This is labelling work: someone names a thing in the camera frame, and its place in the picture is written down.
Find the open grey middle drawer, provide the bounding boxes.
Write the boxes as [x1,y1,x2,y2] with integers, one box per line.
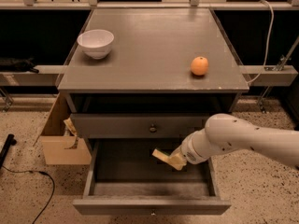
[73,138,231,216]

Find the grey top drawer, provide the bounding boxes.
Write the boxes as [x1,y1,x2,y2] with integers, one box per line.
[71,114,209,139]

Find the grey drawer cabinet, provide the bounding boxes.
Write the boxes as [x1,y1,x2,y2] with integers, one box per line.
[57,7,250,142]

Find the black floor cable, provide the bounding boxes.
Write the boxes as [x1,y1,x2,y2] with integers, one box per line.
[0,165,56,224]

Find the green yellow sponge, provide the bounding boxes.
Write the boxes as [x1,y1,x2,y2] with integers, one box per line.
[152,148,169,163]

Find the cardboard box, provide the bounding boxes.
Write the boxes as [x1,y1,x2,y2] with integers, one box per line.
[38,95,92,165]

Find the white ceramic bowl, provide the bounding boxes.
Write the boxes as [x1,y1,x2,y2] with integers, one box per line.
[77,29,114,60]

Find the orange fruit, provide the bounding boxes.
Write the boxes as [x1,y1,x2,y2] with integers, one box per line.
[191,57,209,76]

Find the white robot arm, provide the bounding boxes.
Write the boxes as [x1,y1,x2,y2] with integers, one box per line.
[168,114,299,170]

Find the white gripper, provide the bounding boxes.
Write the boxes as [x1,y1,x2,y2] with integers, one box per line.
[168,133,214,171]

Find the black stand foot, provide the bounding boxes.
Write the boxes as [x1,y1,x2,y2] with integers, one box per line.
[0,133,17,168]

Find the black cloth on rail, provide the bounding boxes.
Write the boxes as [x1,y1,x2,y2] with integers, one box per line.
[0,58,39,74]

